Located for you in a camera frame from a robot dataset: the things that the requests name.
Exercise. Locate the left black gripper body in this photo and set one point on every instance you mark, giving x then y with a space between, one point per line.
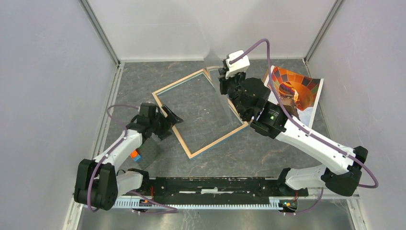
160 125

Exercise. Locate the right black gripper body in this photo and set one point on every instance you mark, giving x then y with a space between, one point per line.
231 86

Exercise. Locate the wooden picture frame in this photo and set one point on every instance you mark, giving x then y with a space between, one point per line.
208 118

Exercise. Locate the clear glass pane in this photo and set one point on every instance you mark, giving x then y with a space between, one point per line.
212 63

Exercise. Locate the hot air balloon photo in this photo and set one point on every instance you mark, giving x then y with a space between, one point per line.
298 93

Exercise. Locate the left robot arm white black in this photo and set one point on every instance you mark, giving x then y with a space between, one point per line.
98 184

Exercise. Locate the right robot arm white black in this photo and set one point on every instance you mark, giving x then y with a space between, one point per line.
340 169

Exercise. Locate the grey building block baseplate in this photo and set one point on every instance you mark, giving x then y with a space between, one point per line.
148 152

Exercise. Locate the orange building block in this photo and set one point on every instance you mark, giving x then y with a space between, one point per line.
134 154

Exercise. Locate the blue building block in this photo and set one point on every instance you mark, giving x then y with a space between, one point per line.
137 158

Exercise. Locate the brown frame backing board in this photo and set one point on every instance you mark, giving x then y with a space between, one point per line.
268 78

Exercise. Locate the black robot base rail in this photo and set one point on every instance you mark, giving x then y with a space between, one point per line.
216 190

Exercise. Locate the aluminium frame rail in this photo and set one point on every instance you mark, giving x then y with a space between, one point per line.
139 202

